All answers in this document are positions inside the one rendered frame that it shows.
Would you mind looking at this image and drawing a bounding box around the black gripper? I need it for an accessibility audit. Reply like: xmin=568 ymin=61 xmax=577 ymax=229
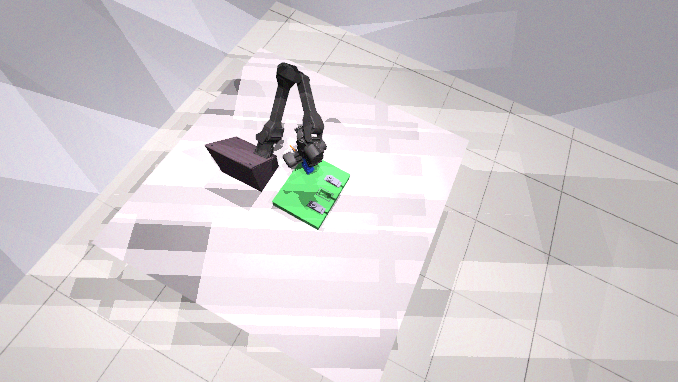
xmin=282 ymin=139 xmax=327 ymax=168

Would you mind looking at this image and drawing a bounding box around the green flat deck plate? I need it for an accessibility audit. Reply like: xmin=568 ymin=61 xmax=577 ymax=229
xmin=272 ymin=160 xmax=350 ymax=230

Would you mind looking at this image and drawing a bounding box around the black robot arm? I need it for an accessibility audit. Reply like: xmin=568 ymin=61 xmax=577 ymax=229
xmin=253 ymin=62 xmax=325 ymax=167

